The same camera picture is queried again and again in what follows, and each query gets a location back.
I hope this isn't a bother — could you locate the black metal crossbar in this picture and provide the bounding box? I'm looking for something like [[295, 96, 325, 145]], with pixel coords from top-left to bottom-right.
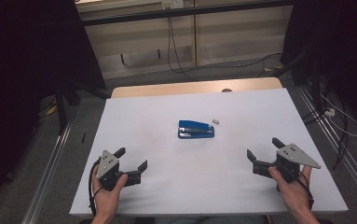
[[80, 0, 295, 27]]

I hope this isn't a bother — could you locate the black floor cable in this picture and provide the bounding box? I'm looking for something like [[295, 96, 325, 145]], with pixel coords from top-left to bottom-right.
[[182, 51, 283, 82]]

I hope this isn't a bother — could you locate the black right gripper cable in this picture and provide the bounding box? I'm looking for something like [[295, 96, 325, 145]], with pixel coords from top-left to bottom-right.
[[286, 166, 315, 210]]

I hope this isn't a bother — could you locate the person's right hand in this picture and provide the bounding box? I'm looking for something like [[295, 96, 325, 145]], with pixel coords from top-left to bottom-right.
[[268, 165, 313, 216]]

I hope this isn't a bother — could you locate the person's left hand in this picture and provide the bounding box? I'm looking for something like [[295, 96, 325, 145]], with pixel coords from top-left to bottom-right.
[[91, 165, 129, 217]]

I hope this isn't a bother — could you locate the black curtain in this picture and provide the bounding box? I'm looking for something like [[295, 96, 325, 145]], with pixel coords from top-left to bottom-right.
[[0, 0, 107, 216], [281, 0, 357, 133]]

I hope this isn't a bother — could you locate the wooden table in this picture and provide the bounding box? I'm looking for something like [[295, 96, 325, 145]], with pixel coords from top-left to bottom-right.
[[110, 77, 283, 99]]

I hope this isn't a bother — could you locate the black hanging cable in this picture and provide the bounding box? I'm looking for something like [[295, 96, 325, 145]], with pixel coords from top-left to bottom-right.
[[166, 16, 196, 82]]

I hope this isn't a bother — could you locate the beige wooden cabinet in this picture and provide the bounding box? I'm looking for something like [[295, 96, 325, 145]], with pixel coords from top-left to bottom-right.
[[75, 0, 294, 80]]

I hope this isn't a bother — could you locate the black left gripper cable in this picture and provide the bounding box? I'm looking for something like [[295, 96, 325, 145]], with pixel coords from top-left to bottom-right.
[[88, 158, 103, 217]]

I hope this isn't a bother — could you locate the white wall socket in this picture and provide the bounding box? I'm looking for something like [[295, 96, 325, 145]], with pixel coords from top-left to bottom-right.
[[161, 0, 184, 10]]

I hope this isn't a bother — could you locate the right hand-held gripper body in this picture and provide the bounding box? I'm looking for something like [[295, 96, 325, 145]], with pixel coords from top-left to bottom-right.
[[275, 143, 322, 184]]

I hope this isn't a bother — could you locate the black metal stand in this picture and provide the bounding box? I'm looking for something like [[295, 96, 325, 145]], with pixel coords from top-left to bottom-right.
[[53, 78, 110, 135], [271, 46, 324, 115]]

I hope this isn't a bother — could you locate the blue stapler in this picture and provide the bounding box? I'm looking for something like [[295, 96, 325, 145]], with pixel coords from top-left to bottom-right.
[[177, 119, 215, 140]]

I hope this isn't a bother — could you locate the black cable bundle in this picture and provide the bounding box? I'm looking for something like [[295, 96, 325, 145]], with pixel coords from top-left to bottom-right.
[[301, 99, 350, 172]]

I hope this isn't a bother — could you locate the white cable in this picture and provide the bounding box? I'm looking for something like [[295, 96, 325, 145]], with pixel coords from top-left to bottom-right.
[[319, 92, 357, 138]]

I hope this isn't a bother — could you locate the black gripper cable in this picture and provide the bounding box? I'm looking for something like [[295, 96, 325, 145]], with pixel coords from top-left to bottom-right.
[[286, 166, 315, 210], [88, 158, 103, 217]]

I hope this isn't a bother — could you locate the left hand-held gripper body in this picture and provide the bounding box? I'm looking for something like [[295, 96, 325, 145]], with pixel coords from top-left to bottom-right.
[[96, 149, 124, 191]]

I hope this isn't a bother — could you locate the aluminium floor rail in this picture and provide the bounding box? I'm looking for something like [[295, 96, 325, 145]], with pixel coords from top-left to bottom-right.
[[21, 120, 74, 224], [296, 83, 357, 213]]

